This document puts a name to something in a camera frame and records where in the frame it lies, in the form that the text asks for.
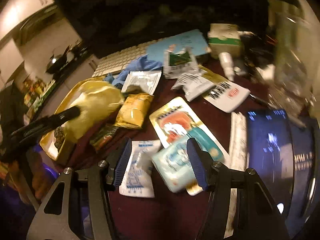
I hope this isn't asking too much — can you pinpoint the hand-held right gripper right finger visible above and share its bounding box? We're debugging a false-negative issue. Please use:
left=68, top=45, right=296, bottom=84
left=186, top=138, right=290, bottom=240

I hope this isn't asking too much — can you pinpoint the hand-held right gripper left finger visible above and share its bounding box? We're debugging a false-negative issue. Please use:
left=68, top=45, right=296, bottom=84
left=26, top=137, right=133, bottom=240

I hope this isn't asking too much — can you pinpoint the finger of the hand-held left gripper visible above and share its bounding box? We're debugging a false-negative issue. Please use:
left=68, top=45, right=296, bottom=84
left=10, top=106, right=81, bottom=143

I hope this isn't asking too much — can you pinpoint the light blue tissue pack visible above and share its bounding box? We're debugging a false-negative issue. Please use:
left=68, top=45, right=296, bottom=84
left=151, top=136, right=200, bottom=193

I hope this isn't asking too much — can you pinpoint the large gold foil packet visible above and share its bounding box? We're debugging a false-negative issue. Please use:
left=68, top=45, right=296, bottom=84
left=39, top=78, right=125, bottom=161

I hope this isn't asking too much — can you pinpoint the white blue printed sachet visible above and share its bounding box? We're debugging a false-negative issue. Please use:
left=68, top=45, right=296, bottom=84
left=119, top=140, right=162, bottom=198

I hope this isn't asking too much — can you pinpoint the dark green red packet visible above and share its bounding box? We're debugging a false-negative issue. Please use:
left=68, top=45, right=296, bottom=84
left=89, top=124, right=120, bottom=153

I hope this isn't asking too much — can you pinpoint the long white strip packet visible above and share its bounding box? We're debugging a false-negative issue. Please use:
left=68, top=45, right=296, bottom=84
left=223, top=112, right=250, bottom=238

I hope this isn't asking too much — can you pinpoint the gold-edged orange teal packet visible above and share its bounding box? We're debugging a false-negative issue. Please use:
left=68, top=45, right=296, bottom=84
left=149, top=96, right=230, bottom=196

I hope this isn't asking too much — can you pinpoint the small gold snack packet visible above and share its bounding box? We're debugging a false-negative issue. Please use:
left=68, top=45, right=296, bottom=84
left=114, top=93, right=154, bottom=130

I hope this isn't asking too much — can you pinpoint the black wok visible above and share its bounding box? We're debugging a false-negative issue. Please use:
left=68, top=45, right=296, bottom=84
left=45, top=45, right=73, bottom=74

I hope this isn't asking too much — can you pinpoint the white keyboard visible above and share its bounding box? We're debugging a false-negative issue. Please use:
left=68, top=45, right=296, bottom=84
left=91, top=39, right=160, bottom=78

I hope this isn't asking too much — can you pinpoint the dark blue container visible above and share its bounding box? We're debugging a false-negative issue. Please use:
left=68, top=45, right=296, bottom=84
left=244, top=109, right=320, bottom=240

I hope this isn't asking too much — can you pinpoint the white packet black red print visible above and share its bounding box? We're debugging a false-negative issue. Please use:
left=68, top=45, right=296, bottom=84
left=199, top=65, right=251, bottom=113

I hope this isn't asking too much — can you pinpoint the grey silver packet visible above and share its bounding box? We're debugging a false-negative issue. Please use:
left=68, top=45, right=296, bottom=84
left=171, top=72, right=215, bottom=102

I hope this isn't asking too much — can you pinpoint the white silver sachet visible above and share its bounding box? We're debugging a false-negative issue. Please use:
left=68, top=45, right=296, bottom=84
left=121, top=70, right=162, bottom=96

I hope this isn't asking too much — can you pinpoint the blue cloth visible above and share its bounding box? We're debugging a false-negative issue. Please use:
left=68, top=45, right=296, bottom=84
left=104, top=54, right=165, bottom=87

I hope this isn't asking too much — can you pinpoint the black pen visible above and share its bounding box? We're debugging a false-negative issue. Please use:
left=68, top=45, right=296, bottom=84
left=247, top=94, right=272, bottom=108

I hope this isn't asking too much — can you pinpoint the white green packet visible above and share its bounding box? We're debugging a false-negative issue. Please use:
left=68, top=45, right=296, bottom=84
left=163, top=47, right=200, bottom=79

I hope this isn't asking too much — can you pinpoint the small white bottle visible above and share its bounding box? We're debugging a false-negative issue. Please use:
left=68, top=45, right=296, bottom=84
left=218, top=52, right=236, bottom=82

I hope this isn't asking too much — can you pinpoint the black monitor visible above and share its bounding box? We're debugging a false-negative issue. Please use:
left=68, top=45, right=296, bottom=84
left=54, top=0, right=269, bottom=53

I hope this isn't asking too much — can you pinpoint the light blue paper card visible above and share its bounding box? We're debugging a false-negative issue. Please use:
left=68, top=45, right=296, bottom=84
left=146, top=29, right=211, bottom=60

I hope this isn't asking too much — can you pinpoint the green white box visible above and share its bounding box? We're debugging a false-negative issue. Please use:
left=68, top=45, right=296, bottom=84
left=207, top=23, right=244, bottom=60

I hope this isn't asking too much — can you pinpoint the clear plastic bottle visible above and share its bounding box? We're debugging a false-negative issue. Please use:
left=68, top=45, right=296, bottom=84
left=267, top=11, right=317, bottom=127

